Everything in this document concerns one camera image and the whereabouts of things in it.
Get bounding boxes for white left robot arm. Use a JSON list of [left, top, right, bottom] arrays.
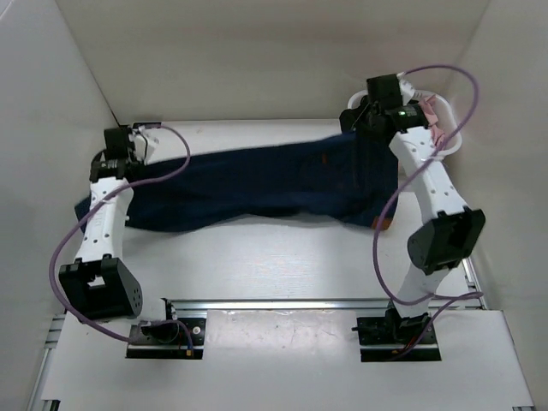
[[59, 128, 143, 320]]

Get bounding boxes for dark blue denim trousers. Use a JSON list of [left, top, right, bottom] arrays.
[[74, 130, 400, 235]]

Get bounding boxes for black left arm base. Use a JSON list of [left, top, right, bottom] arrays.
[[126, 312, 207, 360]]

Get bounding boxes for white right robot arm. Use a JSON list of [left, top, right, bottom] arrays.
[[341, 74, 485, 343]]

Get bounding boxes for pink garment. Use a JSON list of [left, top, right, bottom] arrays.
[[419, 94, 445, 147]]

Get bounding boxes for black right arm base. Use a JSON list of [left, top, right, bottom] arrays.
[[352, 308, 442, 363]]

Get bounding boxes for aluminium front frame rail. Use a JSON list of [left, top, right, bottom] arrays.
[[164, 297, 485, 313]]

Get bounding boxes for white plastic laundry basket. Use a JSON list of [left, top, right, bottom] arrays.
[[347, 89, 462, 158]]

